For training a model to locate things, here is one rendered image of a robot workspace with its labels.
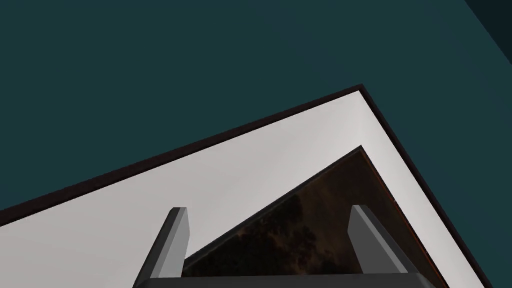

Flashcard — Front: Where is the framed dark landscape picture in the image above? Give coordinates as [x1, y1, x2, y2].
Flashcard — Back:
[0, 83, 494, 288]

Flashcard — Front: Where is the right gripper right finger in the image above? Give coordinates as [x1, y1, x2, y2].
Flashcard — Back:
[347, 204, 420, 275]

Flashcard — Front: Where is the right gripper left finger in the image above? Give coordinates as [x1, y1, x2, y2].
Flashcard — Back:
[137, 206, 190, 280]

